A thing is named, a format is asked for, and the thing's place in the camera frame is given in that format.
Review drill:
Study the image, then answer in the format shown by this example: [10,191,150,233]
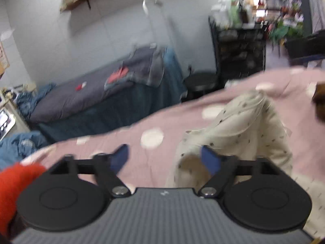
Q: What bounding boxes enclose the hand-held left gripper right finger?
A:
[197,145,280,199]

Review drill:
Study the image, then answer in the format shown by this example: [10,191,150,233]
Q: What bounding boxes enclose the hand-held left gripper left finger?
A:
[50,144,131,199]

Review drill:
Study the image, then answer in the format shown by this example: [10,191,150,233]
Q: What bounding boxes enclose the cream dotted small garment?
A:
[165,90,325,239]

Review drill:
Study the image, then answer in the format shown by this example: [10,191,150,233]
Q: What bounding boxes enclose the blue crumpled clothes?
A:
[0,131,49,169]

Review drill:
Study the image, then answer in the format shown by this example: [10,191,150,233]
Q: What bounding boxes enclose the bed with dark blue skirt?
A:
[27,46,188,143]

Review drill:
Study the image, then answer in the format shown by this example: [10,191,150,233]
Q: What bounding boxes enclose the pink polka dot blanket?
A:
[22,67,325,188]

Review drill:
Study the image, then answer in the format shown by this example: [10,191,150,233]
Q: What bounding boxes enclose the black round stool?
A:
[183,72,220,100]

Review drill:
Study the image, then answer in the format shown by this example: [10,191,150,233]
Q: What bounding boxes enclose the grey cloth with red print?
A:
[104,46,167,91]

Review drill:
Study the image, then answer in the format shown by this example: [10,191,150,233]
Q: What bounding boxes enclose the blue bedding heap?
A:
[16,83,57,119]

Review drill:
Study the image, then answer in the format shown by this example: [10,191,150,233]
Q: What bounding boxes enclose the black storage rack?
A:
[208,15,268,83]

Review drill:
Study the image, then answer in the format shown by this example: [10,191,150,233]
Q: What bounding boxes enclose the white monitor device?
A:
[0,91,29,141]

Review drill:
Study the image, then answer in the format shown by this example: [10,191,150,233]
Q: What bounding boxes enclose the brown object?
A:
[312,81,325,122]

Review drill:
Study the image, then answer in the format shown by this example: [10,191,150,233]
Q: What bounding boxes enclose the white floor lamp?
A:
[142,0,178,54]

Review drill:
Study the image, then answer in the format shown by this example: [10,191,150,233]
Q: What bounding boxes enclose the black box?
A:
[284,29,325,59]

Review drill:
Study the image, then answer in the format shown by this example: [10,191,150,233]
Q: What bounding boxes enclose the cluttered goods shelf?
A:
[235,0,306,42]

